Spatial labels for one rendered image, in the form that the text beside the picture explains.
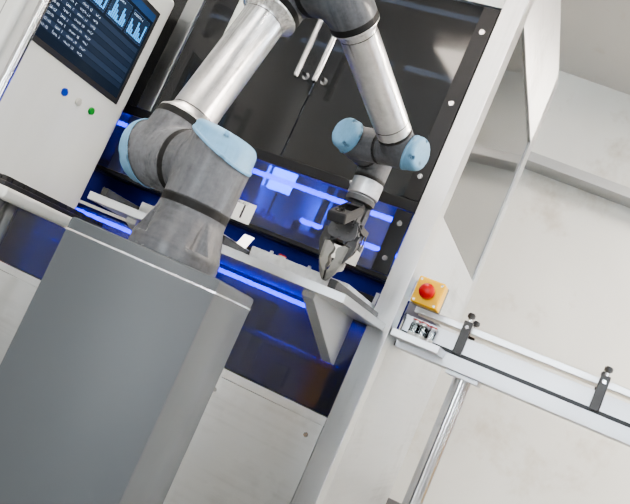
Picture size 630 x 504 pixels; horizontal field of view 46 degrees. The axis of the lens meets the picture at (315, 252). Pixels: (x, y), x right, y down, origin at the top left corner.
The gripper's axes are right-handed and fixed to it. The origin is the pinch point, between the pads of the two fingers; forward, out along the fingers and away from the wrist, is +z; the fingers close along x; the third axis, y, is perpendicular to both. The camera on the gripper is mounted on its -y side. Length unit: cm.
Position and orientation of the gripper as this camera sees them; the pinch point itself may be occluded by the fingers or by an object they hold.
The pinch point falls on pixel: (324, 274)
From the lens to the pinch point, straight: 168.8
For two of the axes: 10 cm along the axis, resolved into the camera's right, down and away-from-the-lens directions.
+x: -8.7, -3.4, 3.6
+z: -4.0, 9.1, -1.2
